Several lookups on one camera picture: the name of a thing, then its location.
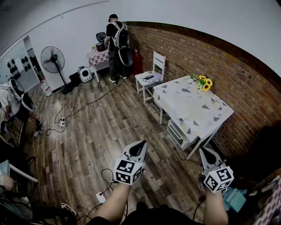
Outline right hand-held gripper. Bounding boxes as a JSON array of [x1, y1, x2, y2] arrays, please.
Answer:
[[198, 147, 235, 194]]

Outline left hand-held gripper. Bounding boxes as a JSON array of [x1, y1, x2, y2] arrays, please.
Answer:
[[113, 140, 148, 186]]

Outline person's left forearm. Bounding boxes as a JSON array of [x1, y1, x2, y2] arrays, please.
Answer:
[[91, 181, 132, 225]]

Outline person's right forearm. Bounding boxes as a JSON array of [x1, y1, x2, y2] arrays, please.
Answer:
[[202, 189, 229, 225]]

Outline white table legs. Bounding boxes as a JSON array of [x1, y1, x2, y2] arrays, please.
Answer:
[[159, 107, 220, 160]]

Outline white toaster oven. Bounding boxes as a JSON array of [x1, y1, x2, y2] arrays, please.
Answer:
[[166, 120, 199, 151]]

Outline teal bag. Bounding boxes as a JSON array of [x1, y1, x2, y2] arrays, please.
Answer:
[[222, 187, 248, 213]]

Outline black office chair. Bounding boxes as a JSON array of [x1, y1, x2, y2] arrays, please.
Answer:
[[229, 125, 281, 189]]

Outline white power adapter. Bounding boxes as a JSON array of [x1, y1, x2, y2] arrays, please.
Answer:
[[95, 192, 107, 204]]

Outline person's black clothing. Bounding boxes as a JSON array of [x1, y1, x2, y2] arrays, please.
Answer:
[[87, 201, 207, 225]]

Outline triangle patterned tablecloth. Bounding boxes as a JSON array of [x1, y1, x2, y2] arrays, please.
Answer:
[[152, 76, 234, 146]]

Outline sunflower bouquet in white pot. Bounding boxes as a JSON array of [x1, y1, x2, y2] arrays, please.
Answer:
[[195, 75, 213, 92]]

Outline patterned round chair cushion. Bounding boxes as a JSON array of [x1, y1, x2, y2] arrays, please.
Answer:
[[140, 72, 163, 83]]

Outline checkered cloth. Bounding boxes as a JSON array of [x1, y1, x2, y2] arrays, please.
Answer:
[[252, 175, 281, 225]]

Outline black white sneaker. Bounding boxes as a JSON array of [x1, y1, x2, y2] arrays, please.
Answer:
[[60, 203, 78, 217]]

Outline red fire extinguisher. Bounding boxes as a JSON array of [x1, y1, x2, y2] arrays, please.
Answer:
[[132, 48, 144, 76]]

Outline white round-window carrier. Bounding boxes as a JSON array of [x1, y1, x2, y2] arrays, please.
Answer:
[[78, 66, 94, 83]]

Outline white wooden chair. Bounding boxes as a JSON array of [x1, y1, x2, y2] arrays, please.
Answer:
[[134, 51, 166, 103]]

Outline black floor bag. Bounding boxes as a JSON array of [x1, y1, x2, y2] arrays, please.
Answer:
[[68, 72, 83, 87]]

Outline table with checkered cloth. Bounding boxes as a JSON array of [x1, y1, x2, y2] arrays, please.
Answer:
[[86, 48, 110, 83]]

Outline clear water bottle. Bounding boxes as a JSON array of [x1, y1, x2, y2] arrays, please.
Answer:
[[40, 78, 54, 97]]

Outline black rice cooker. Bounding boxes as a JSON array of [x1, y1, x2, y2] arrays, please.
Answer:
[[95, 32, 109, 52]]

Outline black floor cable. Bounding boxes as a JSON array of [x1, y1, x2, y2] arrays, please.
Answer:
[[54, 82, 118, 124]]

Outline black pedestal fan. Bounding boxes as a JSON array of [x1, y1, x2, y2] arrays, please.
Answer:
[[40, 46, 75, 95]]

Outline black wall hung headsets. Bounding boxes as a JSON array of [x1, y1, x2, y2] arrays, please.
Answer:
[[6, 56, 32, 80]]

